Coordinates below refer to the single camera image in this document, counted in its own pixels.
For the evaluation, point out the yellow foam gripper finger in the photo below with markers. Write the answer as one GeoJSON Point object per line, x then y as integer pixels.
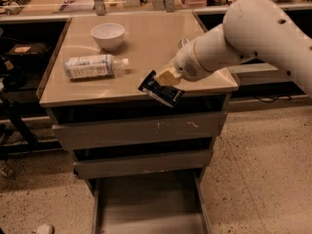
{"type": "Point", "coordinates": [168, 77]}

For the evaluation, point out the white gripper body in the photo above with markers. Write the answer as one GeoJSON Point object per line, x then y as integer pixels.
{"type": "Point", "coordinates": [185, 63]}

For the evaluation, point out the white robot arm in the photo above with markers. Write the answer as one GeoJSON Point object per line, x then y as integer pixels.
{"type": "Point", "coordinates": [251, 29]}

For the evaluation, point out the top grey drawer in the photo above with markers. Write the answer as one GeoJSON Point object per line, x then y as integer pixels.
{"type": "Point", "coordinates": [139, 130]}

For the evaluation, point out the grey drawer cabinet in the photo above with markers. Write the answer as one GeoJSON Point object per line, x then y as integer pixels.
{"type": "Point", "coordinates": [151, 41]}

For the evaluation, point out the middle grey drawer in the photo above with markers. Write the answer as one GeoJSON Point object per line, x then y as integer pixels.
{"type": "Point", "coordinates": [143, 164]}

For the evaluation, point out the bottom grey open drawer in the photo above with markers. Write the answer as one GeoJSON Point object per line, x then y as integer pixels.
{"type": "Point", "coordinates": [162, 203]}

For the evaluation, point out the silver drink can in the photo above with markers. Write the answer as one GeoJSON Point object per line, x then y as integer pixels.
{"type": "Point", "coordinates": [183, 42]}

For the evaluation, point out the plastic water bottle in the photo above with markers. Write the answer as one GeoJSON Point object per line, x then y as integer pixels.
{"type": "Point", "coordinates": [93, 66]}

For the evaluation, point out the white ceramic bowl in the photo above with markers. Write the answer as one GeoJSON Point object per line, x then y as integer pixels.
{"type": "Point", "coordinates": [109, 36]}

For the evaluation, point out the black bag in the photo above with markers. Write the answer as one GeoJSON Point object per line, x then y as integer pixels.
{"type": "Point", "coordinates": [31, 58]}

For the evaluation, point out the black stand leg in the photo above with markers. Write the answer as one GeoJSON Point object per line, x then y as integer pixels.
{"type": "Point", "coordinates": [32, 143]}

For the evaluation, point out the white shoe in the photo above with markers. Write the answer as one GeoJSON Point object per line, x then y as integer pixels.
{"type": "Point", "coordinates": [44, 229]}

